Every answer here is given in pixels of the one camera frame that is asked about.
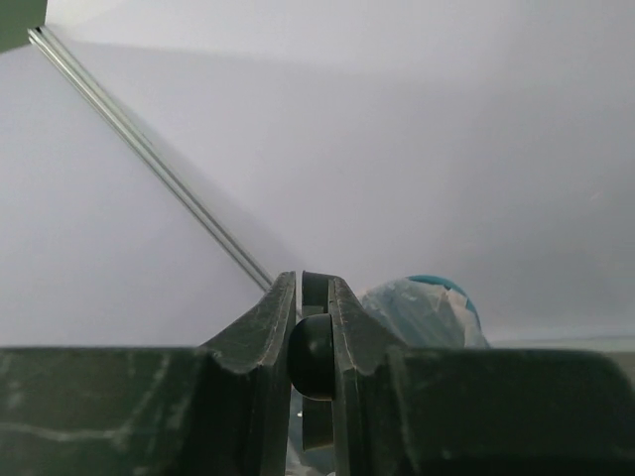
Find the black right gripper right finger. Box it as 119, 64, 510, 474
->
328, 277, 634, 475

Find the teal trash bin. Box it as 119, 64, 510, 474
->
406, 275, 479, 320

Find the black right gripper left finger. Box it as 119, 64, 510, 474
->
1, 272, 296, 475

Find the clear plastic bin liner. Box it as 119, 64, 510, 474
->
358, 277, 489, 349

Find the black litter scoop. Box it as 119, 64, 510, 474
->
287, 272, 335, 451

